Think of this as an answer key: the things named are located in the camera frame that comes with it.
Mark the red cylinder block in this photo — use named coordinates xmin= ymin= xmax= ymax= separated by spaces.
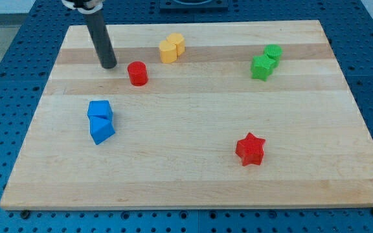
xmin=127 ymin=61 xmax=148 ymax=86

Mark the wooden board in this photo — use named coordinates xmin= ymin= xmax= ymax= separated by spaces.
xmin=0 ymin=20 xmax=373 ymax=210

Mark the yellow block front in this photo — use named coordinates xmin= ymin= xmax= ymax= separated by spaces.
xmin=159 ymin=40 xmax=177 ymax=63

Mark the yellow block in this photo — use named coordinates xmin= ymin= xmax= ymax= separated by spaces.
xmin=159 ymin=40 xmax=177 ymax=63
xmin=166 ymin=32 xmax=185 ymax=56

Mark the red star block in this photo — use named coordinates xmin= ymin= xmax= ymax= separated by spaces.
xmin=235 ymin=133 xmax=266 ymax=166

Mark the yellow block rear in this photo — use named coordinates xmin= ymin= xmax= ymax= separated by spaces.
xmin=166 ymin=32 xmax=185 ymax=56

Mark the blue cube block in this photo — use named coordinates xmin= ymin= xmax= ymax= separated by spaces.
xmin=87 ymin=100 xmax=113 ymax=120

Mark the blue triangle block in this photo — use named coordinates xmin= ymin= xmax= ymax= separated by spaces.
xmin=89 ymin=116 xmax=115 ymax=145

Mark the green star block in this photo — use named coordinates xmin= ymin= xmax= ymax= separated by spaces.
xmin=251 ymin=54 xmax=277 ymax=82

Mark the green cylinder block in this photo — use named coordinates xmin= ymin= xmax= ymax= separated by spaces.
xmin=264 ymin=44 xmax=282 ymax=68

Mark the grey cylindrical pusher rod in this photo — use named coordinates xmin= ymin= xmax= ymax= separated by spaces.
xmin=84 ymin=10 xmax=117 ymax=69

